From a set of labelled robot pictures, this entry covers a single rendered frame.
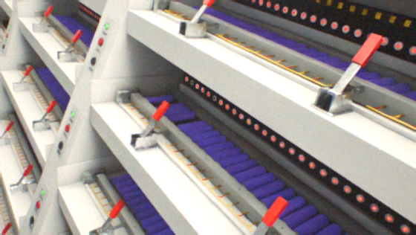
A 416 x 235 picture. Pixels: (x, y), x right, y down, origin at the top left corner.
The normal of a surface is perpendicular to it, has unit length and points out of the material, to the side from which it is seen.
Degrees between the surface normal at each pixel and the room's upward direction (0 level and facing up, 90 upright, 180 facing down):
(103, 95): 90
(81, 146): 90
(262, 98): 110
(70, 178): 90
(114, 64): 90
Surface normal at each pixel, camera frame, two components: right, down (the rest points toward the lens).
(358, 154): -0.79, 0.14
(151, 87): 0.58, 0.45
